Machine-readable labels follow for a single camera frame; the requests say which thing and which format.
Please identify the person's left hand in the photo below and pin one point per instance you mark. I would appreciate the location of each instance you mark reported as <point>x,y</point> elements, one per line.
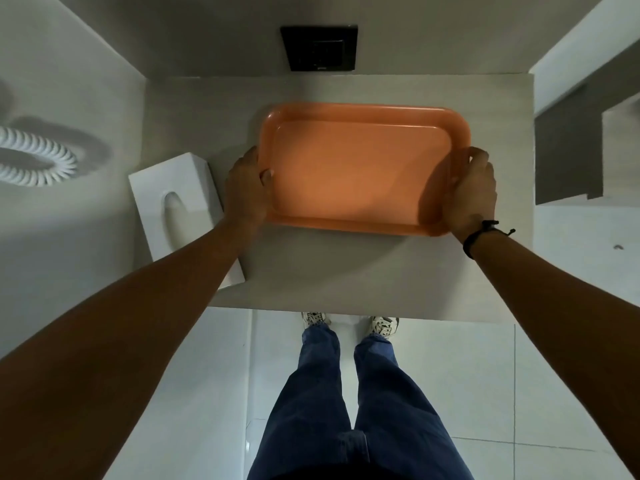
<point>245,190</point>

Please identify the person's right hand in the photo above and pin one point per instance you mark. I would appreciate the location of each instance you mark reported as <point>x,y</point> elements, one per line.
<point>470,197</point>

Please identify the person's left thumb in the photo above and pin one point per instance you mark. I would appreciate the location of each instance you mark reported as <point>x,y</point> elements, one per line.
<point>265,177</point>

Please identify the person's right thumb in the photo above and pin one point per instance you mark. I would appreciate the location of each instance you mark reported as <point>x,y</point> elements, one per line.
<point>458,167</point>

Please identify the orange plastic tray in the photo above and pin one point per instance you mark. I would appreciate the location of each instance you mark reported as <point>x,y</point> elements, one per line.
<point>360,169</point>

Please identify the person's left forearm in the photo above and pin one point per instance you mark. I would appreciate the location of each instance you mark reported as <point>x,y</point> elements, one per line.
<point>105,344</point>

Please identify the person's right forearm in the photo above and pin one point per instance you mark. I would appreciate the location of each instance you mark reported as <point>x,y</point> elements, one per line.
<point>565,319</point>

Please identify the white tissue box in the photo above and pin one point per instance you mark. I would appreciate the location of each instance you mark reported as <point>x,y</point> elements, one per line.
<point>175,204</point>

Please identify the grey cabinet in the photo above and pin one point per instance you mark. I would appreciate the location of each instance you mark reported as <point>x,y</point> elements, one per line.
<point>575,144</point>

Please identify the white left sneaker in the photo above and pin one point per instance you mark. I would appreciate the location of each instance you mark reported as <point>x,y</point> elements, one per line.
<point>314,319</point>

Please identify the white sneaker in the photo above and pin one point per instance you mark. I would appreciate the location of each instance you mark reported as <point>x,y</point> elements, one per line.
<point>384,325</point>
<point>314,319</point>

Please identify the white right sneaker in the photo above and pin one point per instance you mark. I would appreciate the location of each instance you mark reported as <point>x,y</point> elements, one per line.
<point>384,325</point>

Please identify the blue jeans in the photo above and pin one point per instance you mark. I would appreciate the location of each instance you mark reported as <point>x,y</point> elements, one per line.
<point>350,409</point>

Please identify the black wall socket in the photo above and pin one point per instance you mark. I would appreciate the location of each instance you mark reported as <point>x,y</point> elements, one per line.
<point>320,48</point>

